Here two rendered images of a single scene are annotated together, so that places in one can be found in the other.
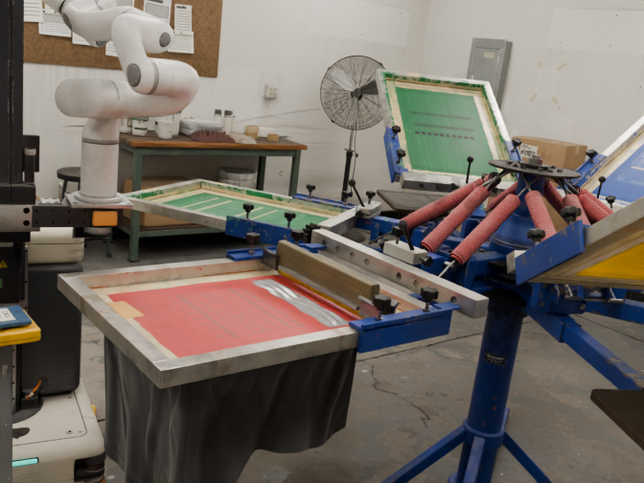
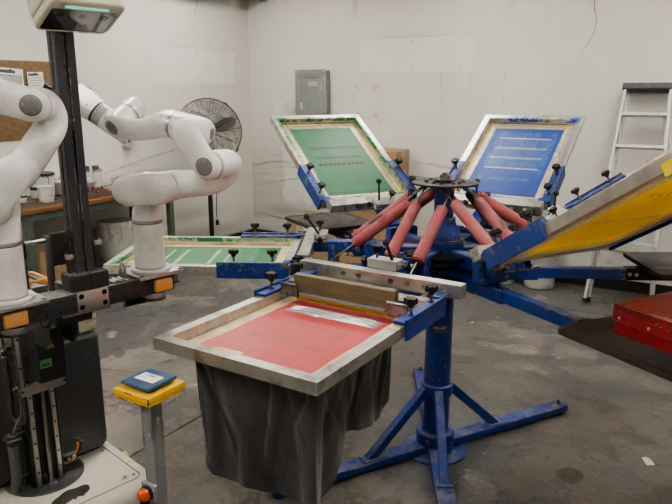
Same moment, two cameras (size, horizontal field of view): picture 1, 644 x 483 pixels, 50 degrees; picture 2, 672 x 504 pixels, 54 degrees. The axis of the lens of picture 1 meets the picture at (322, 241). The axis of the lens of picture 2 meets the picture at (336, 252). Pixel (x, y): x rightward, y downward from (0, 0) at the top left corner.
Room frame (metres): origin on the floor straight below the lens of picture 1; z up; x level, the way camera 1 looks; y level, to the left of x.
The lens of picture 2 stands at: (-0.28, 0.69, 1.69)
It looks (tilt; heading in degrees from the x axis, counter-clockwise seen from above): 14 degrees down; 342
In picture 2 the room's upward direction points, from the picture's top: straight up
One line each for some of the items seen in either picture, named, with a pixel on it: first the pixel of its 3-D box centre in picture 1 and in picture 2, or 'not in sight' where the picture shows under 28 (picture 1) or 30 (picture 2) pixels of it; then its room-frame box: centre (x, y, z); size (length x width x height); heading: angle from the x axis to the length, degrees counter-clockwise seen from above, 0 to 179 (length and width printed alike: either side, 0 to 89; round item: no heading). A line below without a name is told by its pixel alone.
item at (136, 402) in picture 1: (140, 411); (254, 427); (1.46, 0.37, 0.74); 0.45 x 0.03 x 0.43; 39
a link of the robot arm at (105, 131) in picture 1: (98, 111); (144, 197); (1.84, 0.63, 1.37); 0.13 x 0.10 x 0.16; 142
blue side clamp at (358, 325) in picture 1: (402, 326); (420, 316); (1.58, -0.21, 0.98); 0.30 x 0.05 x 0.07; 129
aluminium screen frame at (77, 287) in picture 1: (255, 301); (310, 323); (1.64, 0.15, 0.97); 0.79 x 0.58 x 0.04; 129
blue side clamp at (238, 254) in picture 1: (273, 260); (285, 289); (2.01, 0.14, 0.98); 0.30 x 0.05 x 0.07; 129
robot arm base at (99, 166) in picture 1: (98, 169); (146, 245); (1.86, 0.63, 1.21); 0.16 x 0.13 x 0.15; 29
